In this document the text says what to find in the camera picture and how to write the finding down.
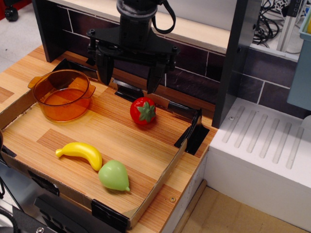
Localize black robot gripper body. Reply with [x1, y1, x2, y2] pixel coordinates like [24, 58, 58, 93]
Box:
[87, 12, 180, 70]

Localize orange transparent plastic pot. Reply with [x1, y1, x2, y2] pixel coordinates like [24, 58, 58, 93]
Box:
[28, 69, 96, 122]

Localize white drainboard sink unit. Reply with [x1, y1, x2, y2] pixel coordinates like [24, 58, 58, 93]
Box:
[204, 99, 311, 231]

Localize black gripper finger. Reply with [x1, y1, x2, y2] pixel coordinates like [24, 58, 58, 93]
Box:
[95, 51, 114, 85]
[147, 63, 169, 94]

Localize black caster wheel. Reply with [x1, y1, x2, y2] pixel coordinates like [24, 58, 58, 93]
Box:
[4, 6, 18, 22]

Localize tangled black cables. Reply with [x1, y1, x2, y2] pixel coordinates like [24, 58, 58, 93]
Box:
[252, 0, 287, 46]

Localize black looped cable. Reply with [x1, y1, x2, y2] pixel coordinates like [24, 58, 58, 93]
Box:
[151, 0, 176, 34]

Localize yellow plastic banana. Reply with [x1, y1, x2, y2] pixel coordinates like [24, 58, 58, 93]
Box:
[55, 142, 103, 171]

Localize green plastic pear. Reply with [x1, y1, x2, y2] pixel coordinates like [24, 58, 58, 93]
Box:
[98, 160, 130, 192]

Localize light blue plastic bin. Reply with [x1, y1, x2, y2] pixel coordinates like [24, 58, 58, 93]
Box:
[287, 9, 311, 111]

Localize dark grey shelf frame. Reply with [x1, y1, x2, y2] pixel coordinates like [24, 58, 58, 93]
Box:
[33, 0, 261, 128]

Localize brown cardboard fence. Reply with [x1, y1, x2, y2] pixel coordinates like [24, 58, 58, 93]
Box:
[0, 55, 213, 233]

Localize red plastic strawberry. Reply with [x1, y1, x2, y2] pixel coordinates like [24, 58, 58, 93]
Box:
[130, 97, 156, 125]

